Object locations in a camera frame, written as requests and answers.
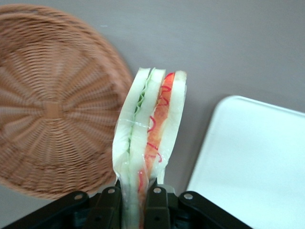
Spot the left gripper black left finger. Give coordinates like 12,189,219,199
0,186,123,229

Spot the cream rectangular tray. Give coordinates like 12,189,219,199
185,95,305,229

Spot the triangle sandwich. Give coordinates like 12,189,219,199
112,67,188,229

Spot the round brown wicker basket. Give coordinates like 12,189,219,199
0,4,134,200

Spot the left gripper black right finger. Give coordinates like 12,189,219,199
144,185,254,229

